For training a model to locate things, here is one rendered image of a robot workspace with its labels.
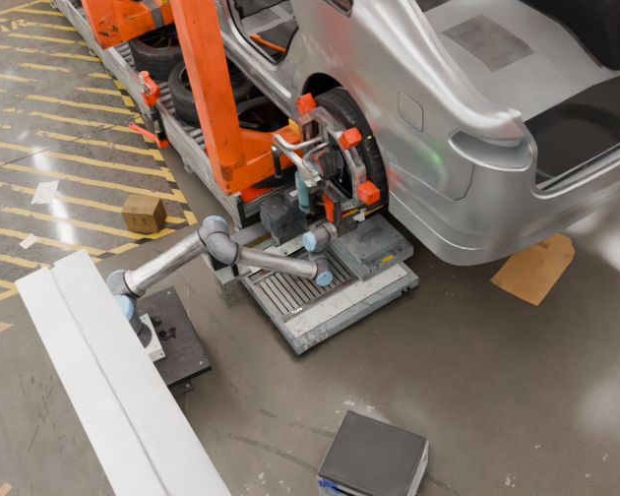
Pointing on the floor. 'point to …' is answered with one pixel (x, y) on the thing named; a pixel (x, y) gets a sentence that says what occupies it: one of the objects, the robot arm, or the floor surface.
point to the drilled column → (226, 293)
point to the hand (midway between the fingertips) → (363, 209)
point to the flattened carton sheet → (535, 269)
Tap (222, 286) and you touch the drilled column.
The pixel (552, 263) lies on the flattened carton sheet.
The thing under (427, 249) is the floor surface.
